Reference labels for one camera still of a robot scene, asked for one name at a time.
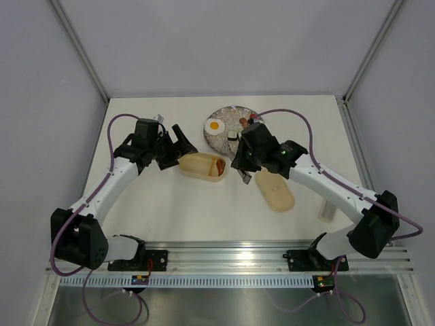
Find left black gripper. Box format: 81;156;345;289
148;125;196;170

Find red bacon slice toy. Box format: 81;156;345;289
216;159;226;177

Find beige lunch box base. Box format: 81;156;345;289
179;153;226;182

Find metal tongs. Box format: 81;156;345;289
223;140;251;185

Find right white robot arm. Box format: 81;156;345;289
232;139;400;271

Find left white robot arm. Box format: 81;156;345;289
50;120;197;270

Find beige lunch box lid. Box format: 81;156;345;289
256;170;295;213

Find round speckled grey plate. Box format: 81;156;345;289
203;105;258;155

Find left sushi roll piece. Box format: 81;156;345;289
227;130;239;141

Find toy fried egg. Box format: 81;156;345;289
204;118;225;136

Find clear plastic tongs holder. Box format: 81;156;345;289
318;199;338;223

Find left circuit board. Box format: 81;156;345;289
131;275;150;286

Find circuit board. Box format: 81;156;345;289
313;276;334;293
131;275;150;286

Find right circuit board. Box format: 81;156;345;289
313;276;334;293

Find right black camera box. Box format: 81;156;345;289
241;122;279;150

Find black camera box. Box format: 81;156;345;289
241;122;279;150
133;118;160;143

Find left black camera box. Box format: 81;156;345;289
133;118;160;143

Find aluminium front rail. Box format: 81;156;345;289
46;241;414;274

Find aluminium rail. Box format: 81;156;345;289
46;241;414;274
334;95;376;191

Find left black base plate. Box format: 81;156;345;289
107;249;169;272

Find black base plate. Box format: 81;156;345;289
282;249;337;272
107;249;169;272

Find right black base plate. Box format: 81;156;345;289
282;249;337;272

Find right side aluminium rail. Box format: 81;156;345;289
334;95;376;191

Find left aluminium frame post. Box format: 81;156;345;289
47;0;110;107

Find aluminium frame post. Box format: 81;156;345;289
47;0;110;107
342;0;407;105

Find white slotted cable duct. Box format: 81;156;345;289
60;274;313;289

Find right aluminium frame post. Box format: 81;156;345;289
342;0;407;105

